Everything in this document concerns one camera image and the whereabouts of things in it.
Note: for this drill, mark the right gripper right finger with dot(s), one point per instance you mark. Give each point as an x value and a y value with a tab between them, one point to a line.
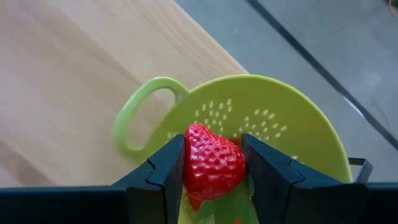
295	196

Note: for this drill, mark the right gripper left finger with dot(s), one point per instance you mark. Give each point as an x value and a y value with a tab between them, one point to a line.
140	202

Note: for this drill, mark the large strawberry green leaves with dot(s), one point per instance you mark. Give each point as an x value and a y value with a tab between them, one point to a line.
211	165

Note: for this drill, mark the green plastic colander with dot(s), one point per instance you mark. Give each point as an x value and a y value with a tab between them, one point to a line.
295	102

